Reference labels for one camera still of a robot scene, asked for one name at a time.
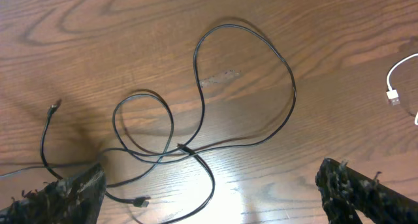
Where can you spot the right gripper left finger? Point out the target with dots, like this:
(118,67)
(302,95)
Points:
(76,199)

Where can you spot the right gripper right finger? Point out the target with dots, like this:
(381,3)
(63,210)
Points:
(344,192)

